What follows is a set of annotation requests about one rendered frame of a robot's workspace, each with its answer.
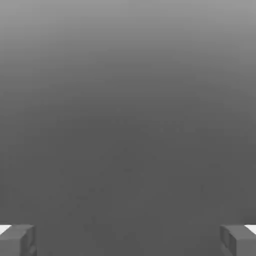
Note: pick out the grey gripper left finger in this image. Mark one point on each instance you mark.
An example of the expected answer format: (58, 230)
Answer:
(14, 241)

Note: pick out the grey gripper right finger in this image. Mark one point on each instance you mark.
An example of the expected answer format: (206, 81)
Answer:
(242, 241)

